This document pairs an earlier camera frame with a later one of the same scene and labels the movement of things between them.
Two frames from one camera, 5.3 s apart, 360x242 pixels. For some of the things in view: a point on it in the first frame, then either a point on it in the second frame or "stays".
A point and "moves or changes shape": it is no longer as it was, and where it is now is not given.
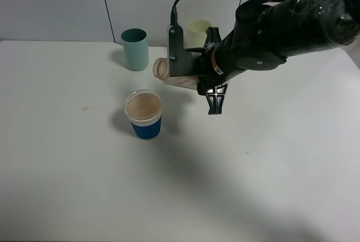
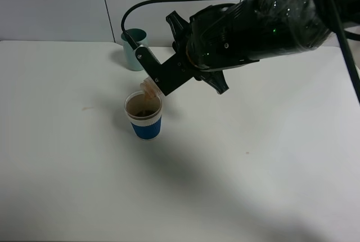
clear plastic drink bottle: [161, 70] moves or changes shape
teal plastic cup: [136, 44] stays
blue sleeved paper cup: [143, 109] stays
